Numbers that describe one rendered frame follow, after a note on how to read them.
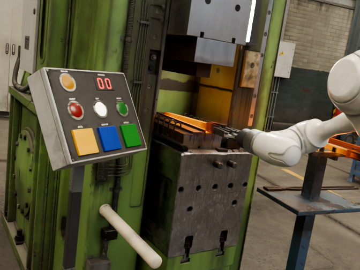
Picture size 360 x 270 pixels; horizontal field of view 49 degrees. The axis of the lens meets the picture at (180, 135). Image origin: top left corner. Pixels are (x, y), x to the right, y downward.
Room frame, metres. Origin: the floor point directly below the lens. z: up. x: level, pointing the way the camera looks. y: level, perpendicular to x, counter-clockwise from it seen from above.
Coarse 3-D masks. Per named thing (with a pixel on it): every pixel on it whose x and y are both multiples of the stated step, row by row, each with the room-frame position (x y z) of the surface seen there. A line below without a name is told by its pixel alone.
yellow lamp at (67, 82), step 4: (64, 76) 1.13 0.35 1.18; (68, 76) 1.14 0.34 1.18; (64, 80) 1.12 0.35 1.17; (68, 80) 1.13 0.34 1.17; (72, 80) 1.14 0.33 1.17; (64, 84) 1.11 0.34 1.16; (68, 84) 1.12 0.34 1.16; (72, 84) 1.14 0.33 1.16; (68, 88) 1.12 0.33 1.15; (72, 88) 1.13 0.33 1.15
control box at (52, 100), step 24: (48, 72) 1.09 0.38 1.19; (72, 72) 1.16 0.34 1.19; (96, 72) 1.25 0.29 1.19; (48, 96) 1.06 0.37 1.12; (72, 96) 1.12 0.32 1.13; (96, 96) 1.20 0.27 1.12; (120, 96) 1.30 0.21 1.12; (48, 120) 1.06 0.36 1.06; (72, 120) 1.08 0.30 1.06; (96, 120) 1.16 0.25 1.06; (120, 120) 1.25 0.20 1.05; (48, 144) 1.06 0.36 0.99; (72, 144) 1.04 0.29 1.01; (144, 144) 1.29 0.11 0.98
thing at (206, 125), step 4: (164, 112) 1.92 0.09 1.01; (168, 112) 1.90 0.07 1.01; (172, 116) 1.85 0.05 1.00; (176, 116) 1.82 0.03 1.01; (180, 116) 1.80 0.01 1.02; (184, 116) 1.81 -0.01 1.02; (184, 120) 1.76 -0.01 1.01; (188, 120) 1.74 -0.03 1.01; (192, 120) 1.71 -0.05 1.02; (196, 120) 1.71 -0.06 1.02; (192, 124) 1.71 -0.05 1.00; (196, 124) 1.69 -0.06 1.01; (200, 124) 1.66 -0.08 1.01; (204, 124) 1.64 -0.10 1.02; (208, 124) 1.60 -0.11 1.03; (216, 124) 1.57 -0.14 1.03; (220, 124) 1.55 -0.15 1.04; (224, 124) 1.57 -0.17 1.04; (208, 128) 1.61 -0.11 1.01; (224, 128) 1.55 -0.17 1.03; (212, 132) 1.59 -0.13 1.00
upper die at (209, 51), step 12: (168, 36) 1.74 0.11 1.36; (180, 36) 1.66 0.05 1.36; (168, 48) 1.73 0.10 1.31; (180, 48) 1.65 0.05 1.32; (192, 48) 1.58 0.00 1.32; (204, 48) 1.58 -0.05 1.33; (216, 48) 1.61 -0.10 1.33; (228, 48) 1.65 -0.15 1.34; (192, 60) 1.57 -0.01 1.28; (204, 60) 1.59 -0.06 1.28; (216, 60) 1.62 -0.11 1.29; (228, 60) 1.65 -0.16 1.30
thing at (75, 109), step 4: (72, 104) 1.10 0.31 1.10; (76, 104) 1.11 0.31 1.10; (72, 108) 1.10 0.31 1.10; (76, 108) 1.11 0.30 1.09; (80, 108) 1.12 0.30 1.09; (72, 112) 1.09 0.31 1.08; (76, 112) 1.10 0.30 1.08; (80, 112) 1.11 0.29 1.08; (76, 116) 1.09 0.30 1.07; (80, 116) 1.11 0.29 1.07
